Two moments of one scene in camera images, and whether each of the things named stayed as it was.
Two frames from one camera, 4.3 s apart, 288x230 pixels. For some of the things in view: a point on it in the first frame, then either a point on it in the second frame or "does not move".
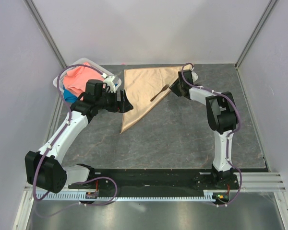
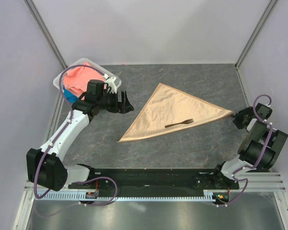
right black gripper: [174, 87] to [237, 116]
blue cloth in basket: [69, 97] does not move
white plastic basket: [58, 81] does not move
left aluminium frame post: [45, 32] does not move
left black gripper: [116, 108] does not move
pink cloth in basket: [76, 80] does not move
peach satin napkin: [144, 88] to [167, 106]
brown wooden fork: [163, 88] to [186, 121]
